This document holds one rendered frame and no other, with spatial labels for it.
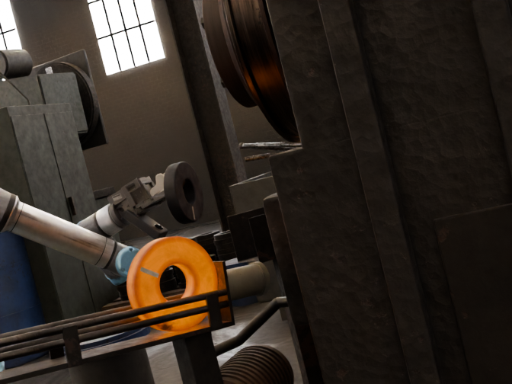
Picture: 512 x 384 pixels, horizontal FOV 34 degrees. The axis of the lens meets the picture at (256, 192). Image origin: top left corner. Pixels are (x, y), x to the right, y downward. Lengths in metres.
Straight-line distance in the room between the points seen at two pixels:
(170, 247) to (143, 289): 0.08
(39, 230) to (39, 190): 3.20
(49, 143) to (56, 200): 0.37
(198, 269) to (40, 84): 8.18
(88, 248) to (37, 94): 7.49
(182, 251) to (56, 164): 4.12
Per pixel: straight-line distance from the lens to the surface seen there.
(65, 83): 9.77
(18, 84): 9.70
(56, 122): 5.58
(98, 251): 2.08
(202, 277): 1.39
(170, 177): 2.04
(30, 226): 2.05
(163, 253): 1.36
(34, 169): 5.26
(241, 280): 1.42
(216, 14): 1.65
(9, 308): 5.13
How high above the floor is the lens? 0.88
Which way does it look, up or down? 3 degrees down
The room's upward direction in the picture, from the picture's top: 14 degrees counter-clockwise
